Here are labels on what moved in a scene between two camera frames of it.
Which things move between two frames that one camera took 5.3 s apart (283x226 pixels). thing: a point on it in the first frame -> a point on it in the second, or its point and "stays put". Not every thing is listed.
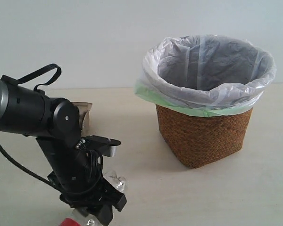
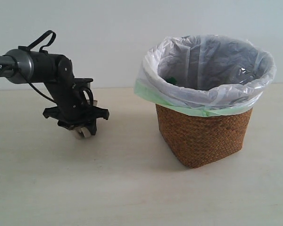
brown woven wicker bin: (198, 140) stays put
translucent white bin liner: (209, 70) stays put
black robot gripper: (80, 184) -> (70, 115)
